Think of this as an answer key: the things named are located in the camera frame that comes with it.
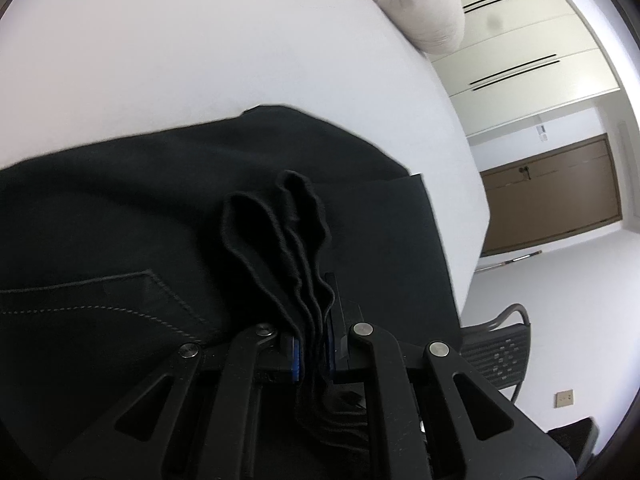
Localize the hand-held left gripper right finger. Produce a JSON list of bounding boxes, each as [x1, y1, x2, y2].
[[322, 272, 576, 480]]

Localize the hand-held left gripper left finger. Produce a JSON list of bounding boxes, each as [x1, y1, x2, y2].
[[47, 322, 304, 480]]

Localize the black pants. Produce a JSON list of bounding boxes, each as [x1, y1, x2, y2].
[[0, 104, 463, 480]]

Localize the black mesh chair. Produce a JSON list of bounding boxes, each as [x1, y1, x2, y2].
[[457, 304, 532, 403]]

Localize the dark seat cushion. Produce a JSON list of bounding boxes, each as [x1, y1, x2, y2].
[[547, 416, 599, 467]]

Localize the brown wooden door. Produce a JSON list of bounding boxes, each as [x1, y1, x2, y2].
[[479, 134, 623, 258]]

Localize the bed with white sheet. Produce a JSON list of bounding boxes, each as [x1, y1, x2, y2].
[[0, 0, 491, 321]]

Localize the white wardrobe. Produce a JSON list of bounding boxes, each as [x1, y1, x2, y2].
[[430, 0, 626, 139]]

